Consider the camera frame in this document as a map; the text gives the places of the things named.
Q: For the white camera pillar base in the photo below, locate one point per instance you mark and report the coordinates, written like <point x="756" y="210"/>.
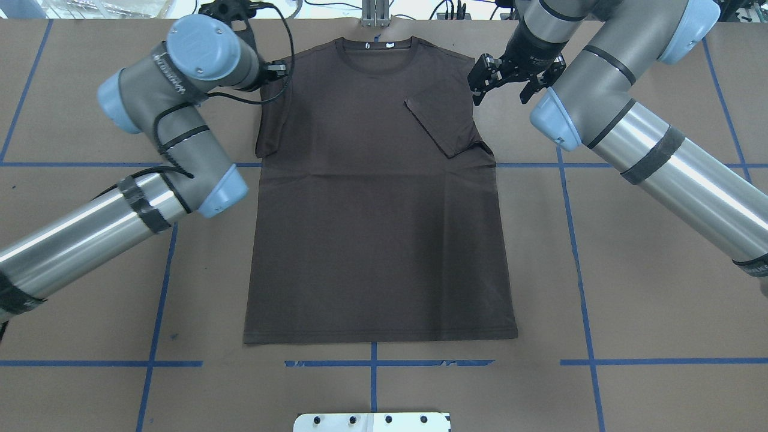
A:
<point x="374" y="421"/>

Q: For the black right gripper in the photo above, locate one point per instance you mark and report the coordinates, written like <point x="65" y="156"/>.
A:
<point x="523" y="62"/>

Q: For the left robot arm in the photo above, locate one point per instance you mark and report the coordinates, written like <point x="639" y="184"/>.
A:
<point x="159" y="96"/>

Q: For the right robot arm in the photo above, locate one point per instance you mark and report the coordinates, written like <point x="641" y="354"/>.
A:
<point x="586" y="56"/>

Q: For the aluminium frame post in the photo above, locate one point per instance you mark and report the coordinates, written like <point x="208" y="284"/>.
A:
<point x="375" y="13"/>

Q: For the dark brown t-shirt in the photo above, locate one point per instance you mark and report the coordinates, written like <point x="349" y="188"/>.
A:
<point x="378" y="216"/>

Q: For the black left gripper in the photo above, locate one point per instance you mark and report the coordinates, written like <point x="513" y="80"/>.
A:
<point x="275" y="71"/>

